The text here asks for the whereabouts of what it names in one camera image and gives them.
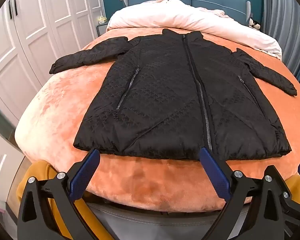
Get dark nightstand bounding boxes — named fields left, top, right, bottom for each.
left=96, top=24, right=109, bottom=38

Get pale pink duvet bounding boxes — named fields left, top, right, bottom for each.
left=107, top=0, right=282, bottom=60

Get white panelled wardrobe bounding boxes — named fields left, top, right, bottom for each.
left=0, top=0, right=103, bottom=220

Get plush toys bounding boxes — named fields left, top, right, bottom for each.
left=247, top=17, right=262, bottom=30

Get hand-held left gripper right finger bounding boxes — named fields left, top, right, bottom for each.
left=199, top=147, right=294, bottom=240

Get black quilted jacket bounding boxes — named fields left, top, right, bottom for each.
left=49, top=29, right=297, bottom=161

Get grey blue curtain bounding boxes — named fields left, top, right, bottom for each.
left=261, top=0, right=300, bottom=90

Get orange plush blanket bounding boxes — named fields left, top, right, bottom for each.
left=15, top=27, right=300, bottom=213

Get yellow cloth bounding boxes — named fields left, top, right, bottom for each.
left=16, top=160, right=300, bottom=240

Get grey bed frame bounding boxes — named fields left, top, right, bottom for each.
left=85, top=200, right=230, bottom=240

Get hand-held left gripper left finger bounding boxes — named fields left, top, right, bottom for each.
left=17, top=148, right=115, bottom=240

